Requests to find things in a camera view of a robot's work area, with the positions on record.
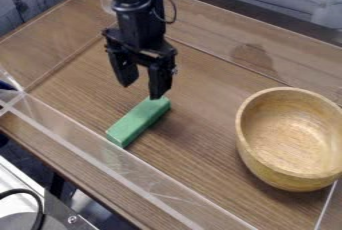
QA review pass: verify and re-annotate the clear acrylic front barrier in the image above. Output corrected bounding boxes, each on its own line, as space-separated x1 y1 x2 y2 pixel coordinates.
0 71 258 230

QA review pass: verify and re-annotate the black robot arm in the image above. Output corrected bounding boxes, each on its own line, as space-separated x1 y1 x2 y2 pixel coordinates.
104 0 178 100

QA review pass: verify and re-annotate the green rectangular block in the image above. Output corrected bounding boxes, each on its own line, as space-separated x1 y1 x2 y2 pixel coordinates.
106 97 172 148

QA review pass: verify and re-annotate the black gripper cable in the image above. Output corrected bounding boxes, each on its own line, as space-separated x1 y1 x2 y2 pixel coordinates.
152 0 178 25

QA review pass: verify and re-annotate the brown wooden bowl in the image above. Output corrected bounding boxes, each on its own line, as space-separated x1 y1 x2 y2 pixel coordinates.
236 87 342 192

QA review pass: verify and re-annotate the grey metal bracket with screw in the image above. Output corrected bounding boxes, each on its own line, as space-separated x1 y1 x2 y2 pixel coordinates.
42 191 100 230

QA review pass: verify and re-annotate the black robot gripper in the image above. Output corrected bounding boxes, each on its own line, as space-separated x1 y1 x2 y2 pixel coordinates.
104 5 177 100

